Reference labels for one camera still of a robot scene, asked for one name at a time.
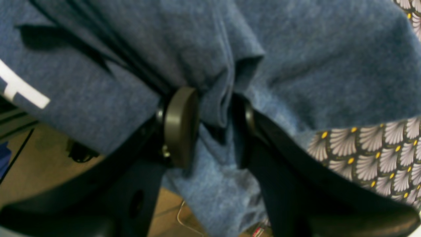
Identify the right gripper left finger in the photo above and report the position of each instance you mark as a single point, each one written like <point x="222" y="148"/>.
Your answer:
<point x="117" y="197"/>

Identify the blue T-shirt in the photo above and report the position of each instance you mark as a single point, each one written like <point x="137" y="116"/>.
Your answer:
<point x="98" y="69"/>

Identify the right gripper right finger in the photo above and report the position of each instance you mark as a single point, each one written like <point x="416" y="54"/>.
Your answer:
<point x="302" y="197"/>

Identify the fan-patterned table cloth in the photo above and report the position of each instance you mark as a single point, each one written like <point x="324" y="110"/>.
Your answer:
<point x="361" y="95"/>

